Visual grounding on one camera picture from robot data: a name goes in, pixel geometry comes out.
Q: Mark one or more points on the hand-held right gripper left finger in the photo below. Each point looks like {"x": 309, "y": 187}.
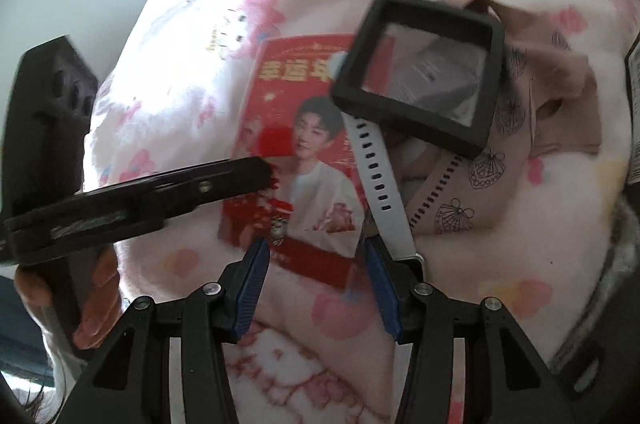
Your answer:
{"x": 252, "y": 289}

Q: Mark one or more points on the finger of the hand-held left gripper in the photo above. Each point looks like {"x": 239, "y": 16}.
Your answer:
{"x": 215, "y": 184}

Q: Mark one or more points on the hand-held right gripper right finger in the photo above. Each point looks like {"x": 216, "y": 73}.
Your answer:
{"x": 382, "y": 289}

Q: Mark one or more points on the red printed card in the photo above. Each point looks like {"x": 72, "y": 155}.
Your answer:
{"x": 295, "y": 73}

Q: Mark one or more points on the beige printed cloth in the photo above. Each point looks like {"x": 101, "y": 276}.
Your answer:
{"x": 500, "y": 194}

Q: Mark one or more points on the black square display frame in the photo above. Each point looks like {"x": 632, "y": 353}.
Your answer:
{"x": 400, "y": 121}

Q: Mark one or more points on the black storage box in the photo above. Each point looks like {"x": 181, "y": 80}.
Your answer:
{"x": 632, "y": 113}

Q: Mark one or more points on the person's left forearm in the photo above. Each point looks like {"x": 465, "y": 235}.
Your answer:
{"x": 57, "y": 369}

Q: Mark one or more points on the person's left hand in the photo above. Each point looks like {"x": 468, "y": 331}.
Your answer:
{"x": 102, "y": 304}

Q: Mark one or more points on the pink cartoon printed blanket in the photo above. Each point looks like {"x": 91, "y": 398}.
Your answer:
{"x": 200, "y": 28}

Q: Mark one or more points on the grey foil packet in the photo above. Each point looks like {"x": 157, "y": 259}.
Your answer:
{"x": 435, "y": 68}

